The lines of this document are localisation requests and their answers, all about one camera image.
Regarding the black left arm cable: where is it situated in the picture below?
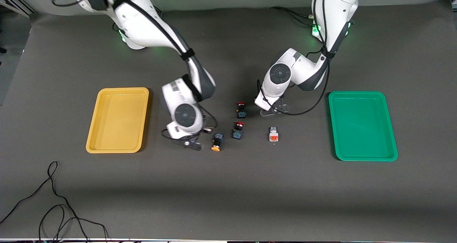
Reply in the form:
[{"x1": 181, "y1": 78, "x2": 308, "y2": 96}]
[{"x1": 256, "y1": 0, "x2": 352, "y2": 116}]

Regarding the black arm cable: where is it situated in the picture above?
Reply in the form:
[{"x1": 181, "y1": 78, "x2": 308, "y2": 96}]
[
  {"x1": 256, "y1": 0, "x2": 352, "y2": 116},
  {"x1": 52, "y1": 0, "x2": 219, "y2": 141}
]

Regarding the aluminium frame rail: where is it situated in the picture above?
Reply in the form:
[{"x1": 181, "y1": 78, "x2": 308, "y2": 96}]
[{"x1": 0, "y1": 0, "x2": 36, "y2": 17}]

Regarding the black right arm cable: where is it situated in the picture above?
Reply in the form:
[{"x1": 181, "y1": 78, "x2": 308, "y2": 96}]
[{"x1": 52, "y1": 0, "x2": 219, "y2": 141}]

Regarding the thin black loose cable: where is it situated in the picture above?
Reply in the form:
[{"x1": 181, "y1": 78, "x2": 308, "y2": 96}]
[{"x1": 0, "y1": 161, "x2": 108, "y2": 242}]

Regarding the green plastic tray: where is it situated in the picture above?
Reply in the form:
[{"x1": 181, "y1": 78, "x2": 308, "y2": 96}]
[{"x1": 328, "y1": 91, "x2": 398, "y2": 162}]

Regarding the yellow push button black body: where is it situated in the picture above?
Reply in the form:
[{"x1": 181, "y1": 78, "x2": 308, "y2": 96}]
[{"x1": 211, "y1": 132, "x2": 224, "y2": 152}]

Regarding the yellow plastic tray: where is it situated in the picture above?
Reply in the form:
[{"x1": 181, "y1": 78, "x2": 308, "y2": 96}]
[{"x1": 86, "y1": 87, "x2": 150, "y2": 153}]

